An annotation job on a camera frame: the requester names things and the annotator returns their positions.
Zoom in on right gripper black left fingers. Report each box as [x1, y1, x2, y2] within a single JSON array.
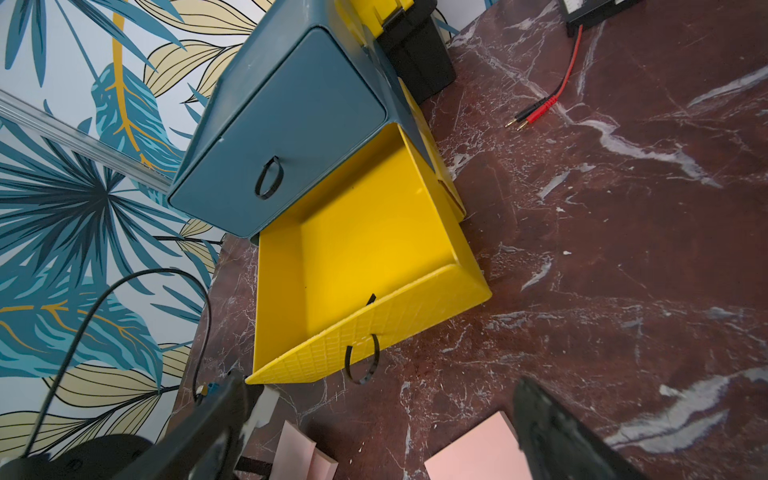
[[115, 371, 264, 479]]

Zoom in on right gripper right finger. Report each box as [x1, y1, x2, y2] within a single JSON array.
[[513, 377, 645, 480]]

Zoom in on pink sticky note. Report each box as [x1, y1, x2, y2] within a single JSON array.
[[269, 421, 338, 480], [425, 411, 532, 480]]

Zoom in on teal yellow drawer cabinet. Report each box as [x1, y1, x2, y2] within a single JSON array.
[[168, 1, 491, 385]]

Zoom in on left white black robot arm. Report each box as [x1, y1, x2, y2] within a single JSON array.
[[1, 434, 154, 480]]

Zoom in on black battery holder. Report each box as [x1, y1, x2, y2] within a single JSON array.
[[557, 0, 641, 37]]

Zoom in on yellow black toolbox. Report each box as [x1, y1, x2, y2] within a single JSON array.
[[351, 0, 456, 104]]

